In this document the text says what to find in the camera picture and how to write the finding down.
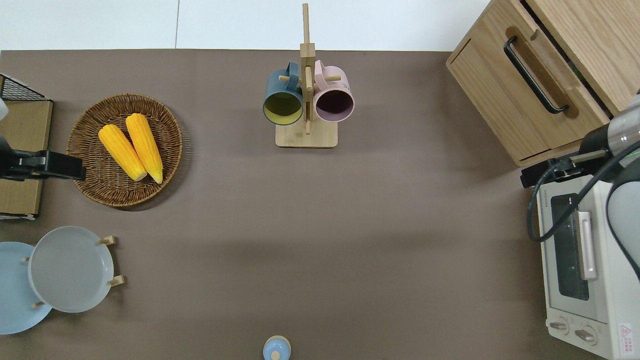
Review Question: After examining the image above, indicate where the light blue plate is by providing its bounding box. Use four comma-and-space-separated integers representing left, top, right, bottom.
0, 242, 53, 335

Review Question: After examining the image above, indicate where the grey plate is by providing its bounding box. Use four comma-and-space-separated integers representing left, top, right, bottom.
28, 226, 115, 314

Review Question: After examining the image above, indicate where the pink mug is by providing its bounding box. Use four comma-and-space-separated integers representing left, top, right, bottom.
313, 60, 355, 123

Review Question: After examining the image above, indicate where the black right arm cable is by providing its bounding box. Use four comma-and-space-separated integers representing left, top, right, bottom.
527, 140, 640, 244

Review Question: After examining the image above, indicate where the upper yellow corn cob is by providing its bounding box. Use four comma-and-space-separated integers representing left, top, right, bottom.
125, 113, 164, 185

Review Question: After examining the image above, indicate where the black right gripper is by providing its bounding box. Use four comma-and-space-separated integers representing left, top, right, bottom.
520, 123, 622, 189

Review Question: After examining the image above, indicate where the round brown wicker basket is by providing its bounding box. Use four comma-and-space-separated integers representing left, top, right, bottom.
66, 93, 184, 208

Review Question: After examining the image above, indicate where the cream toaster oven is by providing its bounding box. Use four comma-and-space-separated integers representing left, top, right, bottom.
536, 169, 640, 360

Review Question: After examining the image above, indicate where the wooden plate rack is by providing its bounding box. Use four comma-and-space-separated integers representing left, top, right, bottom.
21, 236, 125, 309

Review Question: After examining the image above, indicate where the black metal drawer handle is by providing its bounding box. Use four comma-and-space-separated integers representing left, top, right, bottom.
503, 36, 569, 115

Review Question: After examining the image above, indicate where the wooden mug tree stand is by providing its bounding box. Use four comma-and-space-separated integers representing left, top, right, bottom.
275, 2, 342, 149

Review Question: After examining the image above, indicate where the dark blue mug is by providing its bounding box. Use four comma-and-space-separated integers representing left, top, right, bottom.
263, 61, 304, 126

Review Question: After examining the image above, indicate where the yellow corn cob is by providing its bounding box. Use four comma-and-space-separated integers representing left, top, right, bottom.
125, 113, 164, 185
98, 124, 148, 182

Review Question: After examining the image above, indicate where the wire grid storage box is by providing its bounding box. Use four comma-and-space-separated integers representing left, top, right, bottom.
0, 74, 54, 221

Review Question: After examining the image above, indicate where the light wooden cabinet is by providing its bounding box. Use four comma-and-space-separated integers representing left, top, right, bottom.
446, 0, 640, 168

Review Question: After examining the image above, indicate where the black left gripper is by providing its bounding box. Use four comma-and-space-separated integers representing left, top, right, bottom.
0, 135, 87, 182

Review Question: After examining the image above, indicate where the lower yellow corn cob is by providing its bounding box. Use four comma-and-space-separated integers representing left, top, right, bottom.
98, 124, 148, 182

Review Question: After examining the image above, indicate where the brown table mat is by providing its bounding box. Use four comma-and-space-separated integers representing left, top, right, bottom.
0, 49, 603, 360

